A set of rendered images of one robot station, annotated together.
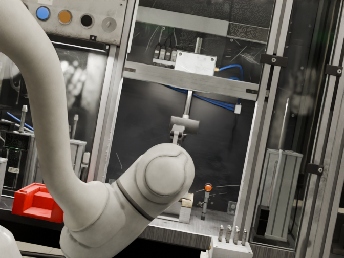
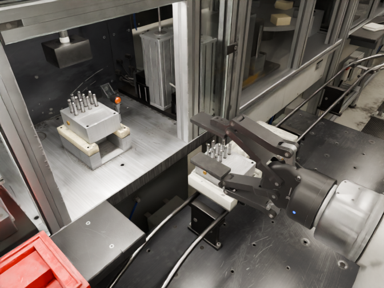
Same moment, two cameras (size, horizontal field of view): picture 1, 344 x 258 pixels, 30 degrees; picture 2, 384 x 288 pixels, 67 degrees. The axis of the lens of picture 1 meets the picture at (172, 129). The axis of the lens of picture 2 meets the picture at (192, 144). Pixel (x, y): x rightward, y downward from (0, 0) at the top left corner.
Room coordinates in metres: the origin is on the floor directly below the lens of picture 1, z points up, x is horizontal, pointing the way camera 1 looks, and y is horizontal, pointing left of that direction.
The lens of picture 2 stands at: (1.28, 0.30, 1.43)
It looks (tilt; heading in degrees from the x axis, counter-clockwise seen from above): 38 degrees down; 309
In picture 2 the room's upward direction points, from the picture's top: straight up
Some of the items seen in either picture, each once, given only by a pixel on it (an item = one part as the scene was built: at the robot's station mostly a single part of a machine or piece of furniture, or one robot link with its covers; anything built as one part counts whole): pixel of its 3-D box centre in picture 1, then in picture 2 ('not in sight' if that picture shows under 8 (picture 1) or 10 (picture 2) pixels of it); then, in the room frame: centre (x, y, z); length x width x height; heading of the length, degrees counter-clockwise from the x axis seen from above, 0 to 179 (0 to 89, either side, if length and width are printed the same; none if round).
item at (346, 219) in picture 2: not in sight; (346, 217); (1.28, -0.01, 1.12); 0.09 x 0.06 x 0.09; 88
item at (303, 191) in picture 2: not in sight; (293, 189); (1.35, -0.01, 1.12); 0.09 x 0.07 x 0.08; 178
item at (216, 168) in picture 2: not in sight; (210, 165); (1.50, -0.02, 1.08); 0.07 x 0.03 x 0.01; 178
